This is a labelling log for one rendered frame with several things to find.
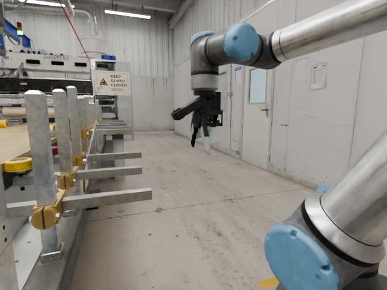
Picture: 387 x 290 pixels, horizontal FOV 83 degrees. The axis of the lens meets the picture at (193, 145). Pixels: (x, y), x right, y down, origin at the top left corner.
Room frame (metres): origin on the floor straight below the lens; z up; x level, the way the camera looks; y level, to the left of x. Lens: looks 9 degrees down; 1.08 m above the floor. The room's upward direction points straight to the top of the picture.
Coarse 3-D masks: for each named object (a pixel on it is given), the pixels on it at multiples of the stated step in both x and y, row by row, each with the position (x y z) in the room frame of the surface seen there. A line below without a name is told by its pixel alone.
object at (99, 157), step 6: (54, 156) 0.99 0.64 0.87; (90, 156) 1.03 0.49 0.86; (96, 156) 1.04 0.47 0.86; (102, 156) 1.05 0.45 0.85; (108, 156) 1.06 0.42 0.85; (114, 156) 1.07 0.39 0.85; (120, 156) 1.08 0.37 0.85; (126, 156) 1.09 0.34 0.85; (132, 156) 1.10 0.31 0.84; (138, 156) 1.11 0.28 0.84; (54, 162) 0.98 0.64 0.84
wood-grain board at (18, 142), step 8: (0, 128) 2.06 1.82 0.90; (8, 128) 2.06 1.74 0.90; (16, 128) 2.06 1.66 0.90; (24, 128) 2.06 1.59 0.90; (0, 136) 1.44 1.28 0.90; (8, 136) 1.44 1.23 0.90; (16, 136) 1.44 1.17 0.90; (24, 136) 1.44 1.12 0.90; (0, 144) 1.11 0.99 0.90; (8, 144) 1.11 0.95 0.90; (16, 144) 1.11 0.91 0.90; (24, 144) 1.11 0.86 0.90; (0, 152) 0.90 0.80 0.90; (8, 152) 0.90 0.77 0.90; (16, 152) 0.90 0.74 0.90; (24, 152) 0.90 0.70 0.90; (0, 160) 0.76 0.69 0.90
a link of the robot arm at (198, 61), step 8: (208, 32) 0.69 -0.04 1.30; (192, 40) 0.71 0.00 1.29; (200, 40) 0.69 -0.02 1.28; (192, 48) 0.71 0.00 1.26; (200, 48) 0.68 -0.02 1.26; (192, 56) 0.71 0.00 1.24; (200, 56) 0.69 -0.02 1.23; (192, 64) 0.71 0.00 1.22; (200, 64) 0.69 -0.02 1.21; (208, 64) 0.69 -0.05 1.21; (192, 72) 0.71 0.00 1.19; (200, 72) 0.69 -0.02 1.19; (208, 72) 0.69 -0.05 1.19; (216, 72) 0.71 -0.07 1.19
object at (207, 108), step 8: (200, 96) 0.74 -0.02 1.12; (208, 96) 0.73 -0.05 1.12; (216, 96) 0.73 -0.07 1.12; (208, 104) 0.73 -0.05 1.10; (216, 104) 0.73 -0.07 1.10; (200, 112) 0.70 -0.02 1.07; (208, 112) 0.70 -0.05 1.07; (216, 112) 0.71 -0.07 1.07; (192, 120) 0.76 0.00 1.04; (208, 120) 0.72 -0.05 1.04; (216, 120) 0.71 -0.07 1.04
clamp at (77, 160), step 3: (84, 153) 1.04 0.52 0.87; (72, 156) 0.97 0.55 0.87; (75, 156) 0.97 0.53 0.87; (78, 156) 0.97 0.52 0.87; (81, 156) 0.97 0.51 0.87; (84, 156) 1.02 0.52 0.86; (75, 159) 0.95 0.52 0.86; (78, 159) 0.95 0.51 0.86; (81, 159) 0.96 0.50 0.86; (75, 162) 0.95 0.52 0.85; (78, 162) 0.95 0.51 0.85; (81, 162) 0.95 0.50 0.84; (75, 165) 0.95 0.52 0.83; (78, 165) 0.95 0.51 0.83; (81, 165) 0.96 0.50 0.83
